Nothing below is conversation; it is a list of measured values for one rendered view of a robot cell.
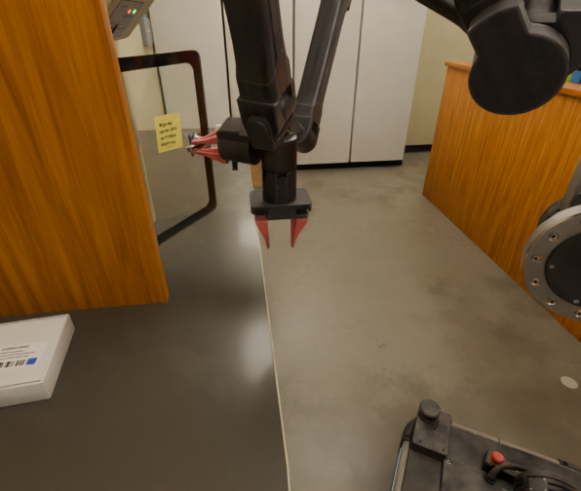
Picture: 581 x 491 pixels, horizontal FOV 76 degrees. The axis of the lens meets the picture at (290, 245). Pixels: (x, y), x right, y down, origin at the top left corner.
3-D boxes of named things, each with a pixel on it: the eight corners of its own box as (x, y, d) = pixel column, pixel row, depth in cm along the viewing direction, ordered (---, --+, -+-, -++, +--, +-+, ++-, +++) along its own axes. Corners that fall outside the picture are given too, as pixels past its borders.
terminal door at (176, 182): (131, 261, 83) (76, 61, 62) (215, 207, 106) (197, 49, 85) (134, 262, 83) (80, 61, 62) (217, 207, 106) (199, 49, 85)
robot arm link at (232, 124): (264, 122, 49) (289, 85, 53) (192, 112, 53) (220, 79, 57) (280, 186, 59) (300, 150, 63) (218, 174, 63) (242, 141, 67)
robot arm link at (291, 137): (288, 136, 54) (302, 127, 59) (247, 131, 57) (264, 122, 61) (288, 181, 58) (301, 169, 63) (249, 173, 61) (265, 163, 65)
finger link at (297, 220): (264, 238, 72) (262, 193, 67) (300, 235, 73) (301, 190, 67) (267, 257, 66) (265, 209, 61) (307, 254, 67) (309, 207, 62)
